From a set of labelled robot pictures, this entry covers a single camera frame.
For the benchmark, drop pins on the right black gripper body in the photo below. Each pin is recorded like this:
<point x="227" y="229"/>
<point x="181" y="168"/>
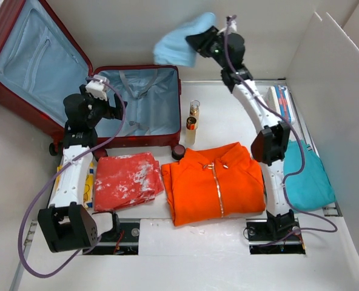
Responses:
<point x="214" y="49"/>

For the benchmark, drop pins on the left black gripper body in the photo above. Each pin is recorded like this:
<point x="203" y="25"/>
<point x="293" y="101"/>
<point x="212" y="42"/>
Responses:
<point x="100" y="108"/>

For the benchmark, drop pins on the light blue cloth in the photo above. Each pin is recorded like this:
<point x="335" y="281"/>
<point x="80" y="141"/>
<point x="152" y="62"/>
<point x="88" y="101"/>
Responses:
<point x="173" y="49"/>

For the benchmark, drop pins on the small gold cap bottle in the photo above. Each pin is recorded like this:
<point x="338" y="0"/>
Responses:
<point x="194" y="109"/>

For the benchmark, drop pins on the yellow cartoon cloth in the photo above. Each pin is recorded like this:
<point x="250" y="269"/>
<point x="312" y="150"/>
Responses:
<point x="88" y="189"/>

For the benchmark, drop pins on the white first aid box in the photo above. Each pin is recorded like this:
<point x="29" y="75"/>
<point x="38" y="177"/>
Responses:
<point x="278" y="99"/>

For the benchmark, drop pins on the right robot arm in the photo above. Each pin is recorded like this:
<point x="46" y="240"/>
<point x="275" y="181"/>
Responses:
<point x="270" y="144"/>

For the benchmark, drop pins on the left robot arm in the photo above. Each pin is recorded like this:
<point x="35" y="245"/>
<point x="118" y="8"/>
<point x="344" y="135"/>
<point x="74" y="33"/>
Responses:
<point x="65" y="223"/>

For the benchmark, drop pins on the red white patterned cloth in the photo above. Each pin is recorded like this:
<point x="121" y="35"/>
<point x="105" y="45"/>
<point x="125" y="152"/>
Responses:
<point x="125" y="181"/>

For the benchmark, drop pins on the red open suitcase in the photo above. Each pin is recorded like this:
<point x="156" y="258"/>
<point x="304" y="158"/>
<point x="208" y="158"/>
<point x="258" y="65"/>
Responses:
<point x="43" y="73"/>

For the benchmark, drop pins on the dark red round jar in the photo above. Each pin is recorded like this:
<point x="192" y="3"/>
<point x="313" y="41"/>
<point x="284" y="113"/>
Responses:
<point x="178" y="152"/>

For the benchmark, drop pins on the white foam board panel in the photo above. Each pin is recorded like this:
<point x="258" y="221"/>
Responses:
<point x="324" y="79"/>

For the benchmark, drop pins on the orange zip jacket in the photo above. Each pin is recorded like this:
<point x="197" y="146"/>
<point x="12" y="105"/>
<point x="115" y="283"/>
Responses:
<point x="212" y="184"/>

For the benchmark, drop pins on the teal folded garment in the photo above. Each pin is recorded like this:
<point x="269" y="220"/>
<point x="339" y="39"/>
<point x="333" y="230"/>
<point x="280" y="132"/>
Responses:
<point x="311" y="189"/>

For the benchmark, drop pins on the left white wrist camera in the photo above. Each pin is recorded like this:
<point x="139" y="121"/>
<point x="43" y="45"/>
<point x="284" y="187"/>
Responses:
<point x="97" y="89"/>

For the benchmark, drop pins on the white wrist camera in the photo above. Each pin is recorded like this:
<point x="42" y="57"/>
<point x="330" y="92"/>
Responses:
<point x="231" y="24"/>
<point x="97" y="89"/>

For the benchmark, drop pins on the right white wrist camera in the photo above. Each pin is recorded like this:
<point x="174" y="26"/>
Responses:
<point x="231" y="24"/>

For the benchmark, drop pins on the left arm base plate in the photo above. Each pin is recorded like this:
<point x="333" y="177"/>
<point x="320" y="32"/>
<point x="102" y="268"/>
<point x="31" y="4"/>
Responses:
<point x="125" y="242"/>

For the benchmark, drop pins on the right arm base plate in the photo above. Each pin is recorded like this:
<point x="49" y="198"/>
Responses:
<point x="262" y="242"/>

